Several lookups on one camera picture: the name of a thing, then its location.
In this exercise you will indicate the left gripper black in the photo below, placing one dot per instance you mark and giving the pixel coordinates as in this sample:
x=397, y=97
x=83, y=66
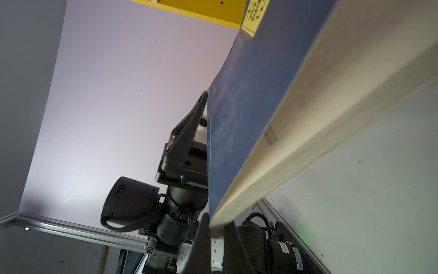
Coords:
x=184, y=161

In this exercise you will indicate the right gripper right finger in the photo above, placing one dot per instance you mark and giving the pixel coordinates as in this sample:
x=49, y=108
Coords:
x=236, y=260

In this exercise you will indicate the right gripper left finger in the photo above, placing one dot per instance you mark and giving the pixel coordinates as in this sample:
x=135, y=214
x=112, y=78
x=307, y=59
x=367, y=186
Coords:
x=199, y=261

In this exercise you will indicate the blue book yellow label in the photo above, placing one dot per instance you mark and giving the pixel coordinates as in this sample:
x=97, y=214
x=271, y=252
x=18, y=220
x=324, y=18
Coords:
x=301, y=78

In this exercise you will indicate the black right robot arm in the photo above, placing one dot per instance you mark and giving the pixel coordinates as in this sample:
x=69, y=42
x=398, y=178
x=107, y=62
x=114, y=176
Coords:
x=248, y=249

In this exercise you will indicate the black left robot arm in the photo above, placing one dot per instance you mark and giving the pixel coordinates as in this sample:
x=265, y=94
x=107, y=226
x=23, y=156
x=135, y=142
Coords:
x=168, y=220

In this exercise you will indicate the yellow shelf pink blue boards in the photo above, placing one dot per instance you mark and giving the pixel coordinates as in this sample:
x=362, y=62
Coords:
x=223, y=12

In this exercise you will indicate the aluminium front rail frame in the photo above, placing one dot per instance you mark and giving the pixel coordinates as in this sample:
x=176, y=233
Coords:
x=75, y=231

